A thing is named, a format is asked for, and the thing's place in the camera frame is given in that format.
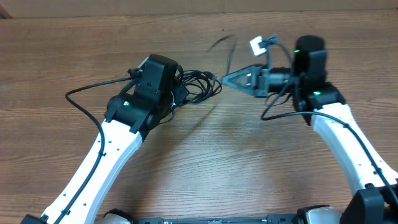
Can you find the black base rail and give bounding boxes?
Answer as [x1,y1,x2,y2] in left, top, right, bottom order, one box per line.
[133,214,307,224]

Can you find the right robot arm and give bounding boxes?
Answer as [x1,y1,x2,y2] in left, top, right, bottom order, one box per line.
[221,35,397,223]

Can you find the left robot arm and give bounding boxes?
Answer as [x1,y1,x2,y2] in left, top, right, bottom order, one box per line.
[22,54,182,223]

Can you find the thick black usb cable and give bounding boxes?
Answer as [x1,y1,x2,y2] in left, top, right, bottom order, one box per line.
[177,68,223,105]

